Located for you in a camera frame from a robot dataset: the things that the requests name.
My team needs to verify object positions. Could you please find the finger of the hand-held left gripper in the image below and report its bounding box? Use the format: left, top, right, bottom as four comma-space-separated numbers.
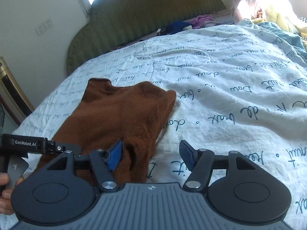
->
47, 141, 83, 157

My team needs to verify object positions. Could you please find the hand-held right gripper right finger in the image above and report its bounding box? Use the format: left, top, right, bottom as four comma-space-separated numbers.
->
179, 140, 259, 190

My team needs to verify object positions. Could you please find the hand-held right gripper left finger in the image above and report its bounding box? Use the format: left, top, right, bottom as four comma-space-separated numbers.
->
43, 141, 124, 192

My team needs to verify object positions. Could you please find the brown knit garment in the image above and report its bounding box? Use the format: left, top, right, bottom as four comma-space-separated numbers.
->
36, 78, 177, 188

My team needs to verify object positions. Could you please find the person's left hand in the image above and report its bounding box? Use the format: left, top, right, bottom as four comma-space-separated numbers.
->
0, 172, 25, 216

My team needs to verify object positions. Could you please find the gold framed furniture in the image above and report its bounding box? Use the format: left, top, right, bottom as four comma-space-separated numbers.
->
0, 56, 35, 125

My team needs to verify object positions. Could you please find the white script-printed blanket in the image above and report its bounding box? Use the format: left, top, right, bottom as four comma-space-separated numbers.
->
0, 24, 307, 230

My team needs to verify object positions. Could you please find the dark blue cloth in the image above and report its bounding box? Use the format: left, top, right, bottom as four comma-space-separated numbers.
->
165, 21, 193, 35

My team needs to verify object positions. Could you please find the purple cloth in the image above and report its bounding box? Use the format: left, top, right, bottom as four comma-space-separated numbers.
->
190, 14, 220, 30

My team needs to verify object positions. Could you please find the green padded headboard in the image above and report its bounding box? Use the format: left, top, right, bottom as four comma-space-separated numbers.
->
66, 0, 227, 76

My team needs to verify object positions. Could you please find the yellow cloth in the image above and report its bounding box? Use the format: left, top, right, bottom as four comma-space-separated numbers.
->
254, 2, 307, 37

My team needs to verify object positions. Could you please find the white wall socket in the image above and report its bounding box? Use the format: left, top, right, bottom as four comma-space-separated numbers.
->
35, 18, 54, 37

